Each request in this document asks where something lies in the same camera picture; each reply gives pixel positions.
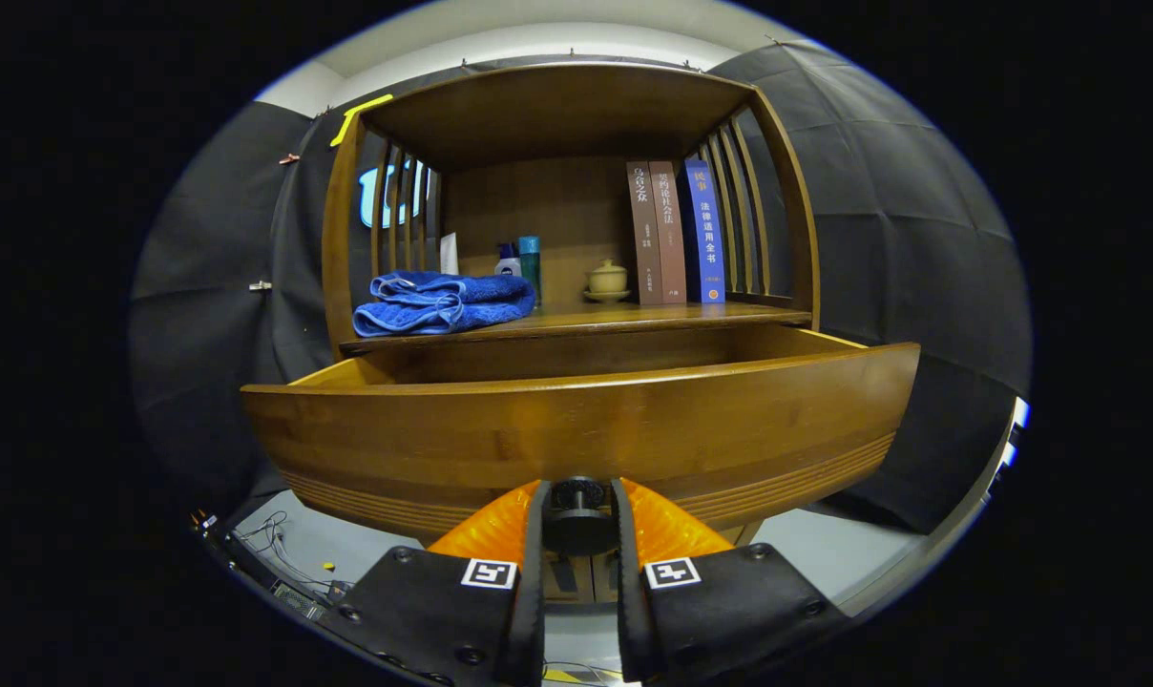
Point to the white tube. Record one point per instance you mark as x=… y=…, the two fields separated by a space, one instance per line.
x=450 y=256

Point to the blue book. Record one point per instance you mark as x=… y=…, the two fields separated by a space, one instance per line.
x=707 y=239

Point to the white bottle with blue cap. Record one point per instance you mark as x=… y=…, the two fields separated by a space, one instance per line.
x=508 y=265

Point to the wooden countertop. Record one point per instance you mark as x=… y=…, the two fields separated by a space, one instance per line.
x=634 y=318

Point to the wooden cabinet door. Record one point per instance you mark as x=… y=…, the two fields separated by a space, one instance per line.
x=562 y=582
x=603 y=582

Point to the teal bottle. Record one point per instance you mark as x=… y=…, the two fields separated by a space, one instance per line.
x=531 y=262

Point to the dark brown book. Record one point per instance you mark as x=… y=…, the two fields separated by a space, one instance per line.
x=645 y=239

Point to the beige lidded teacup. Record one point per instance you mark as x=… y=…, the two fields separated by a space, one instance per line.
x=607 y=280

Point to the black drawer knob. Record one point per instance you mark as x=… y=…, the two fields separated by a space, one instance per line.
x=579 y=525

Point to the blue towel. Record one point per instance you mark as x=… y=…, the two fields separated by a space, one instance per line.
x=443 y=301

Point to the wooden drawer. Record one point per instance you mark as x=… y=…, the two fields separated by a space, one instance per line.
x=586 y=429

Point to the reddish brown book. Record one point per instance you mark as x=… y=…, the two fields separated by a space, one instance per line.
x=670 y=239

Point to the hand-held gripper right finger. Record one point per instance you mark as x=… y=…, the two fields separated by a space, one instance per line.
x=626 y=611

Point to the wooden cabinet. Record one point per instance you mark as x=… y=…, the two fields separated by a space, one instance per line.
x=557 y=114

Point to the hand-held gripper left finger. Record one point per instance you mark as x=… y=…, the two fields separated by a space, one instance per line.
x=535 y=592

